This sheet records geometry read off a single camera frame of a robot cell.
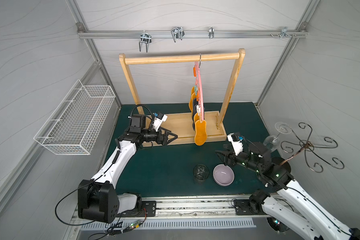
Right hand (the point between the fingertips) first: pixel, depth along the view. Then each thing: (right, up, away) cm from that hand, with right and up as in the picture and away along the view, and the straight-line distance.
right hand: (220, 147), depth 71 cm
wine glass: (+26, +4, +1) cm, 26 cm away
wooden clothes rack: (-22, +8, +37) cm, 44 cm away
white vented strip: (-24, -36, -1) cm, 43 cm away
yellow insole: (-11, +15, +7) cm, 20 cm away
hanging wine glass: (+27, +10, -5) cm, 29 cm away
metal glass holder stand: (+35, +3, -10) cm, 36 cm away
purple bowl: (+5, -18, +12) cm, 23 cm away
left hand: (-23, +6, +4) cm, 24 cm away
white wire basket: (-69, +12, -2) cm, 70 cm away
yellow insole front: (-8, +5, +13) cm, 16 cm away
